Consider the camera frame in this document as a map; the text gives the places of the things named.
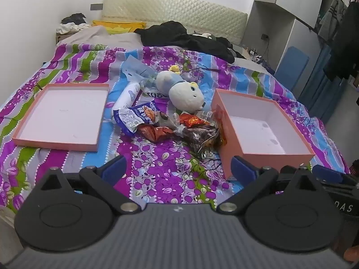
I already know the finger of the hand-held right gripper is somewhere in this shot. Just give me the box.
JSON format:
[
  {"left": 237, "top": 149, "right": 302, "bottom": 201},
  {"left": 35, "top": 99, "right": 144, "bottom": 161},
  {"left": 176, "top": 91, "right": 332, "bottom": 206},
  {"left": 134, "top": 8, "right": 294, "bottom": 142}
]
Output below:
[{"left": 312, "top": 164, "right": 359, "bottom": 187}]

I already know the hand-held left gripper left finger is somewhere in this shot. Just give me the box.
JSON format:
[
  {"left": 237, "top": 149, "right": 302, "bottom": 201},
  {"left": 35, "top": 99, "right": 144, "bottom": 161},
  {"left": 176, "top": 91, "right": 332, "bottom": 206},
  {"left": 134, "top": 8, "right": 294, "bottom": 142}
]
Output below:
[{"left": 36, "top": 155, "right": 140, "bottom": 214}]

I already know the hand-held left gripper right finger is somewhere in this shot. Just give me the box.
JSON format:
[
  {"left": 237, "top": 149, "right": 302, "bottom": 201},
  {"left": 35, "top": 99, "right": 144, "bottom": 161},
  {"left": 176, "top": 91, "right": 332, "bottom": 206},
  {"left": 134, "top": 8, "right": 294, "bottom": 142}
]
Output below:
[{"left": 218, "top": 157, "right": 324, "bottom": 214}]

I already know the pink cardboard box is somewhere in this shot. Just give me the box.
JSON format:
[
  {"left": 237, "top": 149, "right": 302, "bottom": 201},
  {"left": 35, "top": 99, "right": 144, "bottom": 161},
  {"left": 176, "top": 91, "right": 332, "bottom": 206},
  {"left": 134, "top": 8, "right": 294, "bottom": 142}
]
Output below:
[{"left": 211, "top": 88, "right": 316, "bottom": 180}]

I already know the orange snack packet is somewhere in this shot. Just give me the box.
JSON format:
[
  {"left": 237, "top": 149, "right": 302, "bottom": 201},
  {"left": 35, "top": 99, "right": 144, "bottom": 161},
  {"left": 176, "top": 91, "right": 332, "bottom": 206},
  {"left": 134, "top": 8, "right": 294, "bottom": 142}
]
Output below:
[{"left": 137, "top": 124, "right": 176, "bottom": 144}]

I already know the blue snack packet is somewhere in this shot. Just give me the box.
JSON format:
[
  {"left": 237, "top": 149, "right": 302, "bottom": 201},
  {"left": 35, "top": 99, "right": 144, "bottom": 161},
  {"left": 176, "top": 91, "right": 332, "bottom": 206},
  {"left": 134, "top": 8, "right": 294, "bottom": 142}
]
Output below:
[{"left": 114, "top": 104, "right": 162, "bottom": 138}]

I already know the person's right hand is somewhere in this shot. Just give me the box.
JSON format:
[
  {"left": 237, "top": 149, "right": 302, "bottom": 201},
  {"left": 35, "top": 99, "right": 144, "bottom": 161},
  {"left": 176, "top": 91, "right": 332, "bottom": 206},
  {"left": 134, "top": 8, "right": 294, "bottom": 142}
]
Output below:
[{"left": 344, "top": 245, "right": 359, "bottom": 262}]

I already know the clear dark snack packet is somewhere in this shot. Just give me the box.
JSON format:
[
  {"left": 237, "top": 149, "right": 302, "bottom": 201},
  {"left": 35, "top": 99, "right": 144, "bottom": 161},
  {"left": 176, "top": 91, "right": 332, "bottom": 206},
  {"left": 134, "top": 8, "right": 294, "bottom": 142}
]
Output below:
[{"left": 174, "top": 125, "right": 222, "bottom": 158}]

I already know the floral striped bedsheet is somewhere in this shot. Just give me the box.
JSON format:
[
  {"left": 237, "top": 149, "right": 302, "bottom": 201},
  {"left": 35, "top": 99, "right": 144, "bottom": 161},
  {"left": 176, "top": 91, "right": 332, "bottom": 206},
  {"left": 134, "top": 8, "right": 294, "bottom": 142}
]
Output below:
[{"left": 0, "top": 43, "right": 351, "bottom": 216}]

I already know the white tube bottle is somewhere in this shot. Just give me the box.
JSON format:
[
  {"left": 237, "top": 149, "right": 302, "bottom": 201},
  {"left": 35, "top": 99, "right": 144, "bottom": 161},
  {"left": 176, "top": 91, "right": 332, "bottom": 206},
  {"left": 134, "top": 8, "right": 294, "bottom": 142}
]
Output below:
[{"left": 113, "top": 82, "right": 141, "bottom": 122}]

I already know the pink cardboard box lid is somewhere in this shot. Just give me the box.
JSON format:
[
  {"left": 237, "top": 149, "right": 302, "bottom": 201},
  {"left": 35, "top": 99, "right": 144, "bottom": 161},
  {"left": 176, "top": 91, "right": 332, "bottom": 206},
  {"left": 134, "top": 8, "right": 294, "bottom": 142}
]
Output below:
[{"left": 12, "top": 83, "right": 110, "bottom": 153}]

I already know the white blue plush toy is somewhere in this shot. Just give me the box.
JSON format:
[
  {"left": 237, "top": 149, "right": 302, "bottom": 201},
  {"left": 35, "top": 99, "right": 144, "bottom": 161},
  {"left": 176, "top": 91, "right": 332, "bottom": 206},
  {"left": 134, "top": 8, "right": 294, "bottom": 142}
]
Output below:
[{"left": 155, "top": 65, "right": 208, "bottom": 111}]

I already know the pale blue plastic bag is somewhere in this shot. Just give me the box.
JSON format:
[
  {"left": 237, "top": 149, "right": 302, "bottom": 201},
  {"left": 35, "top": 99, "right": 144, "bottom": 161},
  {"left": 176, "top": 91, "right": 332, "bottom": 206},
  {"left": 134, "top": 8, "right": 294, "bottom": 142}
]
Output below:
[{"left": 121, "top": 56, "right": 173, "bottom": 103}]

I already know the blue folding chair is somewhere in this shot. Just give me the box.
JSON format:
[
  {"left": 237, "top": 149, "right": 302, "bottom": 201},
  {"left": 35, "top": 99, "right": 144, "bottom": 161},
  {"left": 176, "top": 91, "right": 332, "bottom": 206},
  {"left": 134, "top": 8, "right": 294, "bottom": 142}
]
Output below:
[{"left": 274, "top": 46, "right": 310, "bottom": 92}]

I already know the cluttered bedside table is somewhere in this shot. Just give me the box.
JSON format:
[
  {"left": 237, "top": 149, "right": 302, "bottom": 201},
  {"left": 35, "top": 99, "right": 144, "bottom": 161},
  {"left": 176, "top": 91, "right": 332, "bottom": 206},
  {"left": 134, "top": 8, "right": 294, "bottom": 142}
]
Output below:
[{"left": 243, "top": 47, "right": 277, "bottom": 72}]

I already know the grey blanket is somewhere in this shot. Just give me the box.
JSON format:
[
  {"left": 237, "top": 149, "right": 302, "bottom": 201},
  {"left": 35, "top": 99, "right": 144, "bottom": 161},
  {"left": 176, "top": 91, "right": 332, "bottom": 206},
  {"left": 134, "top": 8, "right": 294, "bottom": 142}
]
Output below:
[{"left": 57, "top": 25, "right": 277, "bottom": 75}]

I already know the black hanging coat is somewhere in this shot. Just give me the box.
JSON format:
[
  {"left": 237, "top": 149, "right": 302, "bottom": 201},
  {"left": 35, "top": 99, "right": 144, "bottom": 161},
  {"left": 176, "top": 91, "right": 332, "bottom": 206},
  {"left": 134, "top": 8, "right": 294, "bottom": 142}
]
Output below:
[{"left": 322, "top": 1, "right": 359, "bottom": 82}]

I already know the yellow pillow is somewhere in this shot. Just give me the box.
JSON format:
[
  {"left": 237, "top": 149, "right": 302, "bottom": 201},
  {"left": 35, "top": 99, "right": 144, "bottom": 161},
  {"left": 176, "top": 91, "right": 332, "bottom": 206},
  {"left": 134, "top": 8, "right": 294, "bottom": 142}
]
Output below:
[{"left": 92, "top": 20, "right": 147, "bottom": 35}]

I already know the black clothes pile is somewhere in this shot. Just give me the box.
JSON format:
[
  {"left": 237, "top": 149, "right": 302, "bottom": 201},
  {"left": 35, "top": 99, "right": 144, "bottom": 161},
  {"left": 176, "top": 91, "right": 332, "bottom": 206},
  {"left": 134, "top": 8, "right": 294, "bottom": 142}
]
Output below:
[{"left": 135, "top": 21, "right": 236, "bottom": 63}]

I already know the black white clothes heap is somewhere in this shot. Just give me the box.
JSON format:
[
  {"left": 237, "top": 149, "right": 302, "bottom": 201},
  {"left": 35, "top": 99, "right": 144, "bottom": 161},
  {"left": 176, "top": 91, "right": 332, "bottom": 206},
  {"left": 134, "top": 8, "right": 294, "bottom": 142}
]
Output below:
[{"left": 56, "top": 13, "right": 92, "bottom": 34}]

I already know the grey striped hoodie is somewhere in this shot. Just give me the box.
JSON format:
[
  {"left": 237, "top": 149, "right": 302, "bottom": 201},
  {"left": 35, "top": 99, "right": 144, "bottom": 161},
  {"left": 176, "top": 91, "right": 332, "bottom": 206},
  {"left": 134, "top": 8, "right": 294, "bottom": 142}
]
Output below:
[{"left": 318, "top": 0, "right": 348, "bottom": 42}]

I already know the grey wardrobe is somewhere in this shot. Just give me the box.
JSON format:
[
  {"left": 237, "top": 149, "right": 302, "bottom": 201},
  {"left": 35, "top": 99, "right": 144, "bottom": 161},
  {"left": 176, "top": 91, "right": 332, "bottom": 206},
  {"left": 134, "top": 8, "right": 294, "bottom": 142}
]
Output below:
[{"left": 247, "top": 0, "right": 327, "bottom": 101}]

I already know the cream quilted headboard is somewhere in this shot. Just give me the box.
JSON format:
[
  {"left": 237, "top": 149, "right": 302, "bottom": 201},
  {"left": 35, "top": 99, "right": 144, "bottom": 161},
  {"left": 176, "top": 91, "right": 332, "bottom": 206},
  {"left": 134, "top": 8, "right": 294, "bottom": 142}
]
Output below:
[{"left": 101, "top": 0, "right": 249, "bottom": 45}]

